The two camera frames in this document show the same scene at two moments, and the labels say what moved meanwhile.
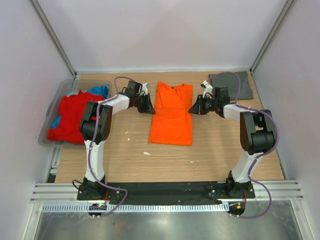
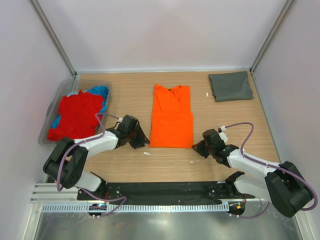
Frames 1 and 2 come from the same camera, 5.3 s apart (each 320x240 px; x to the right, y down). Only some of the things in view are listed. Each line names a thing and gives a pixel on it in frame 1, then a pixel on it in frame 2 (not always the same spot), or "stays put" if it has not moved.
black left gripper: x=148 y=107 -> x=142 y=139
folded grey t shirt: x=231 y=80 stays put
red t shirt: x=71 y=109 stays put
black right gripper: x=198 y=108 -> x=199 y=148
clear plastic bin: x=65 y=87 stays put
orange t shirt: x=171 y=122 stays put
